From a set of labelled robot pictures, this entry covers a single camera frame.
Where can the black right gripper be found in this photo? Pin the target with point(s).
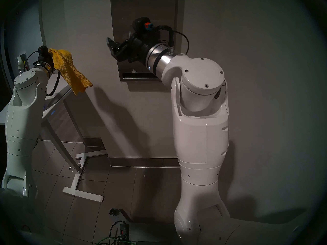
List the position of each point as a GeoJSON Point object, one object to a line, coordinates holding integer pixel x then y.
{"type": "Point", "coordinates": [138, 50]}

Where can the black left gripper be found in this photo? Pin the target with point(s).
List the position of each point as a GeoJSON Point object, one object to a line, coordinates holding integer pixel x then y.
{"type": "Point", "coordinates": [46, 60]}

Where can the yellow microfiber cloth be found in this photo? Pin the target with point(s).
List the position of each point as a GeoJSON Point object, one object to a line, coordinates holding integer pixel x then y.
{"type": "Point", "coordinates": [71, 76]}

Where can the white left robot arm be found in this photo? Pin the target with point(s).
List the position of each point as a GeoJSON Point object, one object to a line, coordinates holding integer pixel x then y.
{"type": "Point", "coordinates": [23, 119]}

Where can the white foam smear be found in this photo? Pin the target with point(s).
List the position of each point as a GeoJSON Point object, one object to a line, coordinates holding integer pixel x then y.
{"type": "Point", "coordinates": [133, 71]}

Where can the clear spray bottle blue liquid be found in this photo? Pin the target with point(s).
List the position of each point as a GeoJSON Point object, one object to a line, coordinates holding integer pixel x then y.
{"type": "Point", "coordinates": [20, 64]}

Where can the white folding table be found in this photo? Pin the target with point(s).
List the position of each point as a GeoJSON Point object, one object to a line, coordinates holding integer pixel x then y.
{"type": "Point", "coordinates": [81, 194]}

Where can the black star knob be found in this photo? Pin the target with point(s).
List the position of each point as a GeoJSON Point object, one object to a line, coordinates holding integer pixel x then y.
{"type": "Point", "coordinates": [114, 212]}

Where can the black box red indicator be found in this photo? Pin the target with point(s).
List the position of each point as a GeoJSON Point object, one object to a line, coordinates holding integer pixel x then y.
{"type": "Point", "coordinates": [124, 231]}

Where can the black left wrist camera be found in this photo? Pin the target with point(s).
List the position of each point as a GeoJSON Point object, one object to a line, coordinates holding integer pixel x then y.
{"type": "Point", "coordinates": [42, 50]}

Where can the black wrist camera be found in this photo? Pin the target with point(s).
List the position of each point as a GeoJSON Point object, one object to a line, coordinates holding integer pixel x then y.
{"type": "Point", "coordinates": [42, 50]}
{"type": "Point", "coordinates": [140, 23]}

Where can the stainless steel wall dispenser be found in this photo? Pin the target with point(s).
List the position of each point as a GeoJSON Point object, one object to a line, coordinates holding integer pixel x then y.
{"type": "Point", "coordinates": [120, 17]}

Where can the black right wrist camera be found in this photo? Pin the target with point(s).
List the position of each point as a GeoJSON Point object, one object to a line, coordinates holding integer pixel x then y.
{"type": "Point", "coordinates": [140, 23]}

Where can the steel robot base plate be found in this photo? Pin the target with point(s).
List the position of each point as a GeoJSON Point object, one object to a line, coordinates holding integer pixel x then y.
{"type": "Point", "coordinates": [153, 234]}

